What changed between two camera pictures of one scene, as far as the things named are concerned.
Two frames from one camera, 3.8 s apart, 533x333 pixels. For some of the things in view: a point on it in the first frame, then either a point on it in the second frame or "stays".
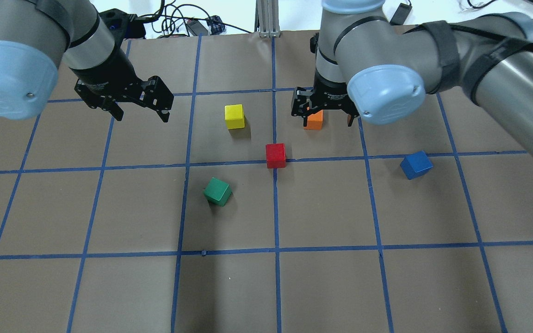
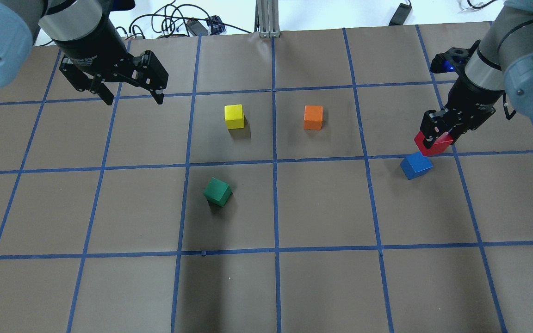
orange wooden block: x=315 y=121 stays
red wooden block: x=275 y=155 to x=441 y=144
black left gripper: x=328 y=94 to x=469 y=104
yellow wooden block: x=234 y=116 stays
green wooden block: x=218 y=192 stays
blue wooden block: x=415 y=164 stays
